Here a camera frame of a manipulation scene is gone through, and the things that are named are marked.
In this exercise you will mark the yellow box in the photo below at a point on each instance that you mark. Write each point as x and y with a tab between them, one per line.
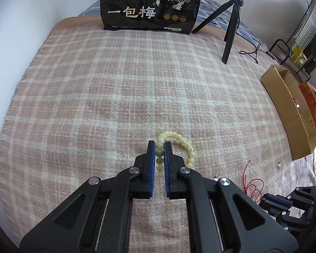
299	56

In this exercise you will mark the black tripod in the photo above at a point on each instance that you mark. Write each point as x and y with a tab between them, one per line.
233	26

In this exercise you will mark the red patterned box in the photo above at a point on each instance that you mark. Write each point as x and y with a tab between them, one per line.
309	102

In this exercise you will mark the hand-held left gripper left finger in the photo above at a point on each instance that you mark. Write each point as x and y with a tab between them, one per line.
150	171

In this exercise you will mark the black printed snack bag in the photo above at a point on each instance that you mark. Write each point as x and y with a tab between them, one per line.
147	5

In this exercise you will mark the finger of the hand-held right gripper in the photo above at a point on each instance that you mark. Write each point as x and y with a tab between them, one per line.
275	203
295	218

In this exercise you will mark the cardboard box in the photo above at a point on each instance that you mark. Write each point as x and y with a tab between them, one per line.
284	105

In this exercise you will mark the striped towel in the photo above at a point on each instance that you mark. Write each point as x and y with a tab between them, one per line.
308	26

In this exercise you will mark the black clothes rack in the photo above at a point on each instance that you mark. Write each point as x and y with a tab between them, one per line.
281	50

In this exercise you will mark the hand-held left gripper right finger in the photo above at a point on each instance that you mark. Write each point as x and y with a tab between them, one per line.
169	172

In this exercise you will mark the pink plaid blanket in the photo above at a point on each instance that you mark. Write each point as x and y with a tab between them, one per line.
94	97

